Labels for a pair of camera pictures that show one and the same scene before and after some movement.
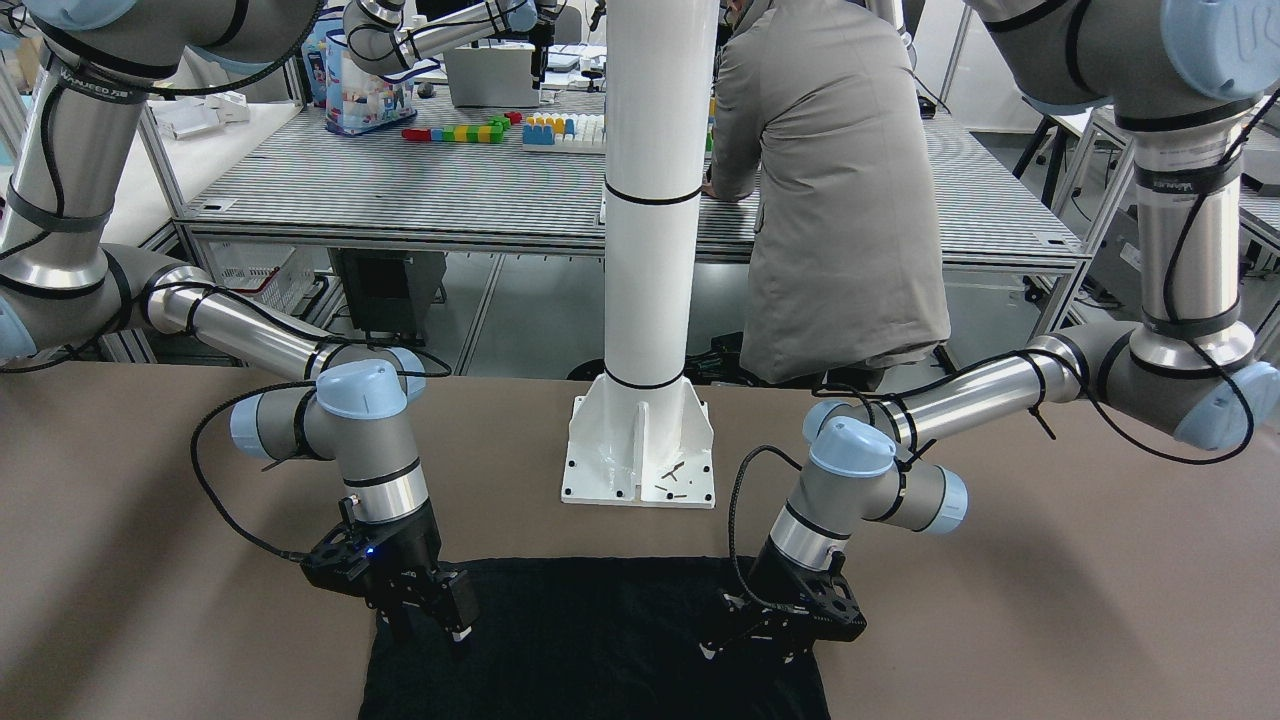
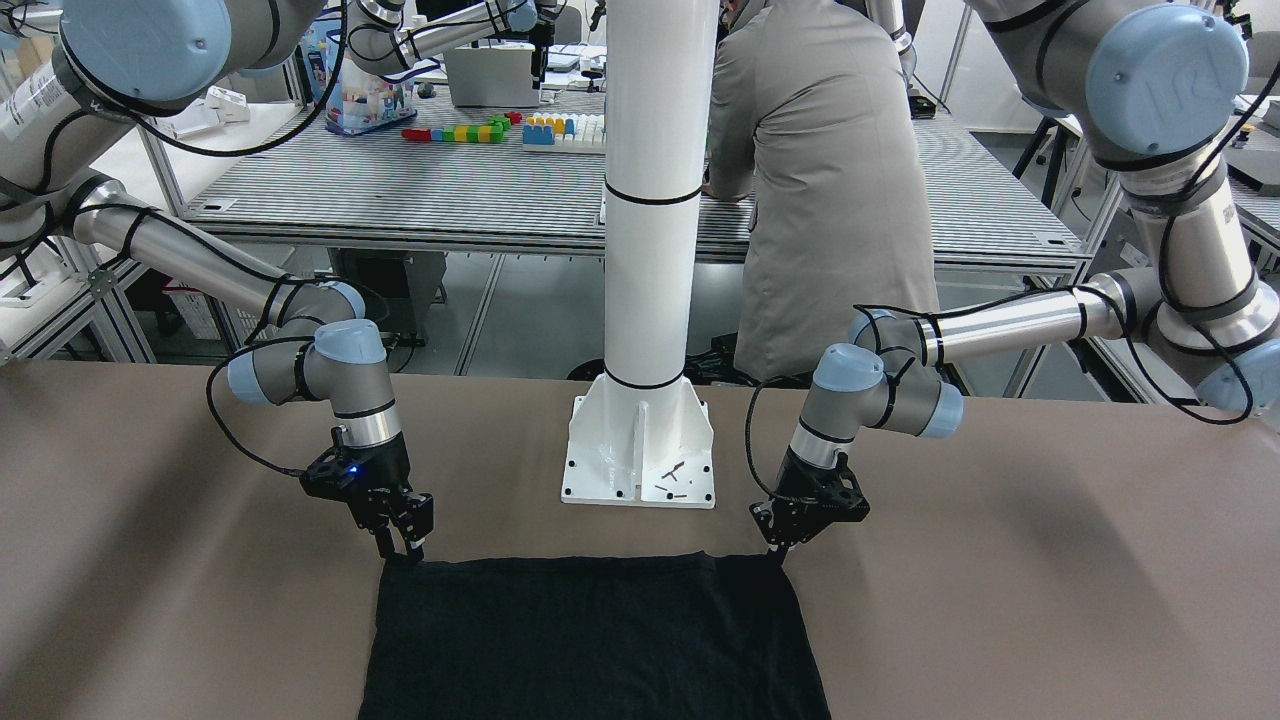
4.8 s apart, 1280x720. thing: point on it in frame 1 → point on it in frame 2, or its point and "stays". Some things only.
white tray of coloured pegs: (566, 133) stays
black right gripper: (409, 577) → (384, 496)
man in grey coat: (848, 271) stays
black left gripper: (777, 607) → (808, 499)
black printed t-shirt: (587, 638) stays
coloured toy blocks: (490, 132) stays
